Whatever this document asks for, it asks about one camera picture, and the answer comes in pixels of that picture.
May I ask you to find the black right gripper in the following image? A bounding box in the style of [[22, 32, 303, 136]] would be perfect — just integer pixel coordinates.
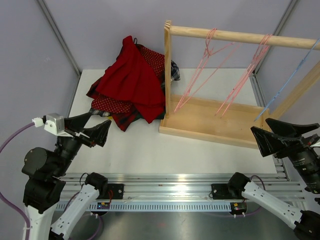
[[250, 116, 320, 192]]

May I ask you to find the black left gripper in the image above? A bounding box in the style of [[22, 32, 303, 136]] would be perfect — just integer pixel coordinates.
[[53, 112, 112, 176]]

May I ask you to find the pink hanger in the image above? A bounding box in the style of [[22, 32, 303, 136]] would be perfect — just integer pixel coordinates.
[[177, 42, 242, 111], [173, 28, 217, 113], [219, 34, 273, 118], [215, 34, 273, 117]]

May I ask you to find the plain red skirt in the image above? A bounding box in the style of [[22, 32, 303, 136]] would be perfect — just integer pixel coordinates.
[[96, 35, 166, 124]]

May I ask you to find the light blue wire hanger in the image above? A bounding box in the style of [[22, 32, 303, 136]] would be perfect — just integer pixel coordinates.
[[254, 38, 320, 121]]

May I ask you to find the red polka dot skirt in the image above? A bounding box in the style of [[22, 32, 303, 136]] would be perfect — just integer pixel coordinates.
[[86, 44, 165, 117]]

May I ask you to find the navy white plaid skirt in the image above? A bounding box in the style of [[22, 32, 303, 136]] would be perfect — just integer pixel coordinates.
[[86, 60, 181, 117]]

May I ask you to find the red black plaid skirt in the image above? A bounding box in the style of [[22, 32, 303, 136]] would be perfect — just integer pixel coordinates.
[[86, 78, 141, 132]]

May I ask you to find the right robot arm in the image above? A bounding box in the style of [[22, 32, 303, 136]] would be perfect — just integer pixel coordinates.
[[226, 118, 320, 240]]

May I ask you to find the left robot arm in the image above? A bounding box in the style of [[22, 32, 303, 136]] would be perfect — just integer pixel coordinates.
[[21, 112, 112, 240]]

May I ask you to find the wooden clothes rack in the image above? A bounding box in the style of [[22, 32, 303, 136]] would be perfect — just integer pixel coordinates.
[[158, 20, 320, 149]]

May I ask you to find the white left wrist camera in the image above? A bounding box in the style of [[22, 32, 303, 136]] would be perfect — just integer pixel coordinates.
[[32, 113, 66, 137]]

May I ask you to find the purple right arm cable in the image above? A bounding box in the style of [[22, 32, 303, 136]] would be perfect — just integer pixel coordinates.
[[244, 174, 267, 217]]

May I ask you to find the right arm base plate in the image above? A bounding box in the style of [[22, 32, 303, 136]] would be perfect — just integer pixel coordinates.
[[209, 183, 237, 200]]

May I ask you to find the aluminium mounting rail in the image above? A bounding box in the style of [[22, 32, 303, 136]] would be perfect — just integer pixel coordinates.
[[56, 171, 307, 212]]

